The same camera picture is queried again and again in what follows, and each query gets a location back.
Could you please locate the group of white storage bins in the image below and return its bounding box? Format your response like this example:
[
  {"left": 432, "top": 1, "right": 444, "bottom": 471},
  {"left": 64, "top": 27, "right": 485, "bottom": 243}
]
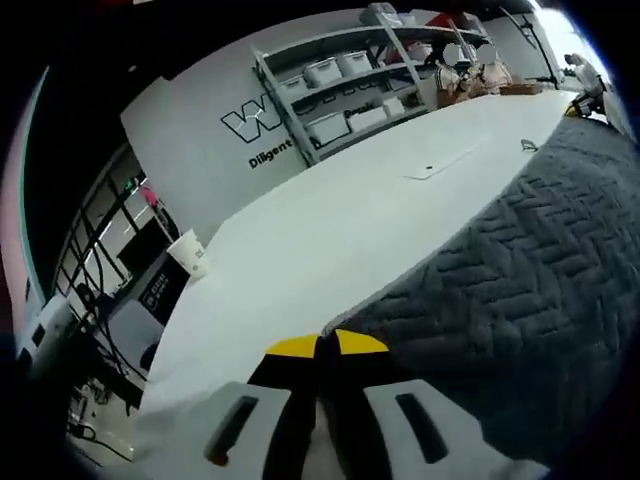
[{"left": 277, "top": 9, "right": 436, "bottom": 146}]

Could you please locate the person's left hand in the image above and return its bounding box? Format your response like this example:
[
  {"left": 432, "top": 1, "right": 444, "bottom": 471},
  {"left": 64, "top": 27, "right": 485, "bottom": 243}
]
[{"left": 310, "top": 402, "right": 349, "bottom": 480}]

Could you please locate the wooden tray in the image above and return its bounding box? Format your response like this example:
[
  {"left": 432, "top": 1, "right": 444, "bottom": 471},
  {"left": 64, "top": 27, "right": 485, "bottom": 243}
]
[{"left": 499, "top": 82, "right": 544, "bottom": 97}]

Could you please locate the black sign board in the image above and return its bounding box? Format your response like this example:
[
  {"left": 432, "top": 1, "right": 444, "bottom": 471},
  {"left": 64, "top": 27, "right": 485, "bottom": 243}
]
[{"left": 137, "top": 249, "right": 191, "bottom": 329}]

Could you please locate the black display screen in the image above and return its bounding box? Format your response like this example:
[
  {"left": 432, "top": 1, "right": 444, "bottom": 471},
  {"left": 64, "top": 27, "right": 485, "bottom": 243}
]
[{"left": 115, "top": 219, "right": 169, "bottom": 274}]

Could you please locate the white paper cup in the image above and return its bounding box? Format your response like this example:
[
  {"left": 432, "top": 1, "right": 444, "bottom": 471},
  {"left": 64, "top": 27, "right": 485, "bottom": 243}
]
[{"left": 165, "top": 228, "right": 211, "bottom": 281}]

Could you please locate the grey metal shelving rack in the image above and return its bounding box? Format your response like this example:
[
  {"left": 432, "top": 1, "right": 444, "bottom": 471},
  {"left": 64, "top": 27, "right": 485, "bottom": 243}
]
[{"left": 249, "top": 2, "right": 494, "bottom": 169}]

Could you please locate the pink object on pole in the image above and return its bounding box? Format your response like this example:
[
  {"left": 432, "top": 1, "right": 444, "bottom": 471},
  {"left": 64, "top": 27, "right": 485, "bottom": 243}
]
[{"left": 139, "top": 184, "right": 176, "bottom": 241}]

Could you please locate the white table cover plate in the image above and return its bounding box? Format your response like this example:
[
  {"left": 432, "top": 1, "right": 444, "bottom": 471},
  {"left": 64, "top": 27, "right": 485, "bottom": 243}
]
[{"left": 403, "top": 144, "right": 486, "bottom": 182}]

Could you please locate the black monitor stand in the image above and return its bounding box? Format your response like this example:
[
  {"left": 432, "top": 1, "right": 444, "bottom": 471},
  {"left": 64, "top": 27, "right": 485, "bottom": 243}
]
[{"left": 499, "top": 2, "right": 564, "bottom": 89}]

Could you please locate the grey plush towel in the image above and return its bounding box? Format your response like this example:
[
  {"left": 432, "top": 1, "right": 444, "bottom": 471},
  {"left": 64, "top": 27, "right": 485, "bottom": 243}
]
[{"left": 322, "top": 118, "right": 640, "bottom": 471}]

